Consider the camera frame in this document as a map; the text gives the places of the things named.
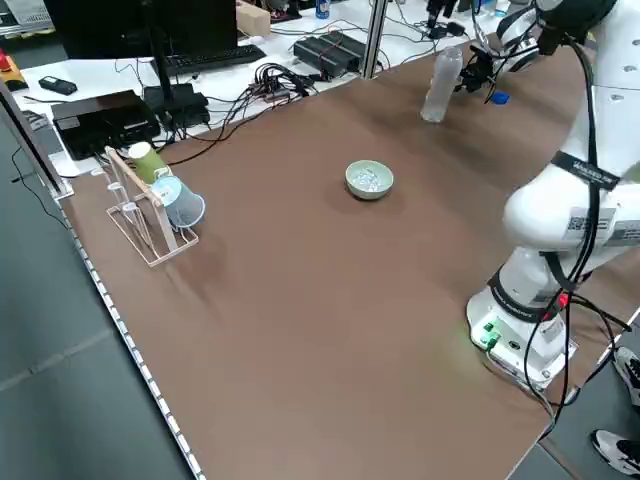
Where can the person's white black shoe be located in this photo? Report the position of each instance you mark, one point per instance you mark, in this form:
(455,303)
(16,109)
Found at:
(630,367)
(617,450)

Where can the black computer monitor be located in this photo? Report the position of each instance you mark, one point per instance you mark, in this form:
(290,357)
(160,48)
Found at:
(125,25)

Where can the aluminium frame post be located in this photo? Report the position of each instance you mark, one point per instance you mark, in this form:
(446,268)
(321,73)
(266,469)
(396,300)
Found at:
(30,135)
(375,35)

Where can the transparent textured plastic bottle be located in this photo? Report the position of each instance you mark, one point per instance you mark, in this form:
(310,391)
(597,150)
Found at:
(440,85)

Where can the blue bottle cap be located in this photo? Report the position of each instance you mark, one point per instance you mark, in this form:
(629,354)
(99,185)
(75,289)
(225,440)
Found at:
(500,98)

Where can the black monitor stand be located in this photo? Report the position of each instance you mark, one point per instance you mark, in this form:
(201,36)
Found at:
(172,95)

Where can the yellow box with red buttons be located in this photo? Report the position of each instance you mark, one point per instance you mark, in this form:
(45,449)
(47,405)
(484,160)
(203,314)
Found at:
(7,70)

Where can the grey plastic crate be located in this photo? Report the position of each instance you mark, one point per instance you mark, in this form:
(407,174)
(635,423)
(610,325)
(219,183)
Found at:
(25,10)

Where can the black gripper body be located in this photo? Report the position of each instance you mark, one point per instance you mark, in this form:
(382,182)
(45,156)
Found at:
(487,64)

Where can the black box-shaped computer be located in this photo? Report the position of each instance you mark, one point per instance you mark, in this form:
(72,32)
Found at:
(105,122)

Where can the black ribbed power unit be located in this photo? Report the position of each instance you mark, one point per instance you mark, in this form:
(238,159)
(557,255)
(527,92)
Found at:
(330,52)

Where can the brown cardboard box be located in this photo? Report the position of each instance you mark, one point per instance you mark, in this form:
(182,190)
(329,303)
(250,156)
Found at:
(252,19)

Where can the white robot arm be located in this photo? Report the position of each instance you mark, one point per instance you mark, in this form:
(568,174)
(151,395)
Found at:
(517,30)
(540,210)

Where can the blue drink can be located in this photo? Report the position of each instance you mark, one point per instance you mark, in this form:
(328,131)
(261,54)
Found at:
(323,8)

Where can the clear ice cubes heap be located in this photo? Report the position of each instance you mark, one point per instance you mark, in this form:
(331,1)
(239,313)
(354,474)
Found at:
(369,177)

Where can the pale green bowl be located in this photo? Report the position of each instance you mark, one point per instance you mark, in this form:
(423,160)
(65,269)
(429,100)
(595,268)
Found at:
(357,190)

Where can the blue patterned cup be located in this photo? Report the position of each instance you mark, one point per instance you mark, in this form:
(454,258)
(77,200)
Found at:
(182,202)

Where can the white desk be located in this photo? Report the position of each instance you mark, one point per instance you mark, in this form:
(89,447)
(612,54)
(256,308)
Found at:
(310,65)

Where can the aluminium table edge rail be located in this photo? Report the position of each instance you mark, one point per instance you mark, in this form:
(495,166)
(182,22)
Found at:
(125,340)

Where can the black keyboard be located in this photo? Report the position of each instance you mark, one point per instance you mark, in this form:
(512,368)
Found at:
(215,57)

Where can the small black handheld device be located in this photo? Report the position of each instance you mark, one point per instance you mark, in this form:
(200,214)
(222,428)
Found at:
(57,84)

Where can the green paper cup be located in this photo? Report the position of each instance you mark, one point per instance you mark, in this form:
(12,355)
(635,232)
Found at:
(147,160)

